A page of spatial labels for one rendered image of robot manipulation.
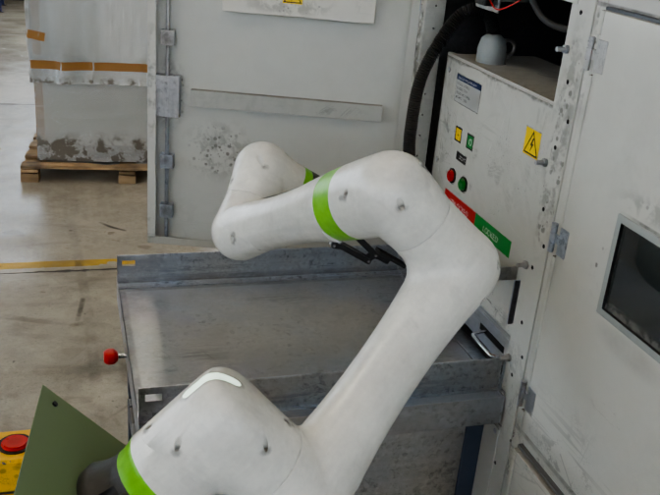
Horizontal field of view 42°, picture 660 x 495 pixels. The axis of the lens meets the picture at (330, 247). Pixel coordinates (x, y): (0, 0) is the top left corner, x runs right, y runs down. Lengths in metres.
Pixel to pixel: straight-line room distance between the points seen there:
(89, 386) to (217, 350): 1.53
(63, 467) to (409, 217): 0.57
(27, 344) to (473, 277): 2.49
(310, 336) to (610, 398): 0.68
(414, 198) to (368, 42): 0.91
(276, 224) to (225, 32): 0.77
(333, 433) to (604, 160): 0.56
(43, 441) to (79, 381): 2.04
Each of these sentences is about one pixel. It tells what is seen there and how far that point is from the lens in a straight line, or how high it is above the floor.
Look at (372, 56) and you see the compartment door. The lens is 2.06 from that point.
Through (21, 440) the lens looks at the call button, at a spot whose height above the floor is 0.91.
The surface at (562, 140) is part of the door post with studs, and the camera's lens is 1.46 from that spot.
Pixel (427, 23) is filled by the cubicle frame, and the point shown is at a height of 1.45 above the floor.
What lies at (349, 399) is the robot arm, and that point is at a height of 1.06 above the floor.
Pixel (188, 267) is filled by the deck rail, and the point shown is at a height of 0.88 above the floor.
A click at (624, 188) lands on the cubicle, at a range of 1.29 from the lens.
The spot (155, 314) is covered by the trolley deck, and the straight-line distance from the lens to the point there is 1.85.
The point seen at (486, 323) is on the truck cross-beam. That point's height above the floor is 0.91.
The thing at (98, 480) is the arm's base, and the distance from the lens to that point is 1.18.
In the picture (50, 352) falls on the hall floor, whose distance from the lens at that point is 3.44.
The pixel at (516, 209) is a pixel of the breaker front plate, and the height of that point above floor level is 1.17.
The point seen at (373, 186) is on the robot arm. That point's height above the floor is 1.33.
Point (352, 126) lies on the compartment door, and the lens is 2.10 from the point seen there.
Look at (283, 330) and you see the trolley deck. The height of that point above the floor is 0.85.
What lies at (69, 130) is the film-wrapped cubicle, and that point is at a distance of 5.26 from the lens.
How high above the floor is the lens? 1.70
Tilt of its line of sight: 23 degrees down
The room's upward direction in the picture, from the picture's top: 5 degrees clockwise
